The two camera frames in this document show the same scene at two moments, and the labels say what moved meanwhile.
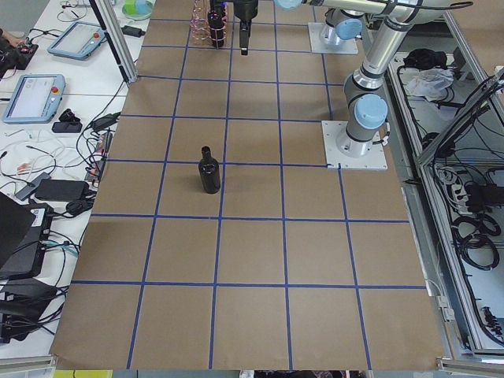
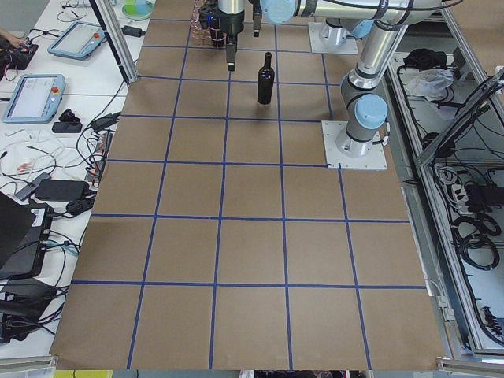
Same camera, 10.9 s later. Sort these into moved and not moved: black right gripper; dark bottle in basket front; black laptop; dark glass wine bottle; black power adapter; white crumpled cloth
Moved: black right gripper; dark glass wine bottle
Not moved: white crumpled cloth; black laptop; dark bottle in basket front; black power adapter
